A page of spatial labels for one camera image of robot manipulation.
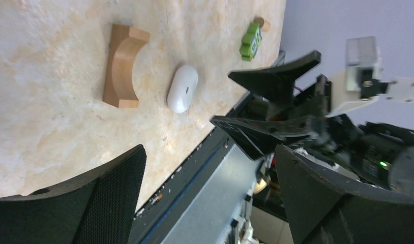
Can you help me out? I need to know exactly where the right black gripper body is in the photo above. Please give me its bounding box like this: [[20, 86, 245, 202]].
[[264, 75, 362, 159]]

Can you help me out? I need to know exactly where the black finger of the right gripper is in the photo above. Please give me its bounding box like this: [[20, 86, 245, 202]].
[[228, 50, 321, 105]]

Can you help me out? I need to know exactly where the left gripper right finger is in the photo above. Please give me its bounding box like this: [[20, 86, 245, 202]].
[[275, 145, 414, 243]]

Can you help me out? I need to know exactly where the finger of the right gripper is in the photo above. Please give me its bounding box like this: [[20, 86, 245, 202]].
[[210, 115, 315, 160]]

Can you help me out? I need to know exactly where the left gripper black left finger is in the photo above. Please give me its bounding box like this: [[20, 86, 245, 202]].
[[0, 145, 146, 243]]

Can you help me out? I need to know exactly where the white earbud charging case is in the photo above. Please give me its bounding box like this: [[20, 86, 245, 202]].
[[167, 65, 198, 113]]

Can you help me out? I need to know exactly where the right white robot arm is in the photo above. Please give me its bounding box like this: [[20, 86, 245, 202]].
[[211, 51, 414, 195]]

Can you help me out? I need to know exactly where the green owl number block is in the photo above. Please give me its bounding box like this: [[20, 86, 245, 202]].
[[240, 22, 262, 62]]

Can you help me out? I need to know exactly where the wooden cylinder block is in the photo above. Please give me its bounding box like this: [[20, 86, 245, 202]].
[[253, 16, 271, 32]]

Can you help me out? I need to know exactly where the wooden arch block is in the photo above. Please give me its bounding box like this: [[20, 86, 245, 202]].
[[102, 24, 151, 108]]

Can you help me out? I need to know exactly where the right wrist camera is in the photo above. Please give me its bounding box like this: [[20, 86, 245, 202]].
[[327, 36, 414, 117]]

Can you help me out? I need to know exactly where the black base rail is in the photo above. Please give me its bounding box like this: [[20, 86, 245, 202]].
[[128, 90, 258, 244]]

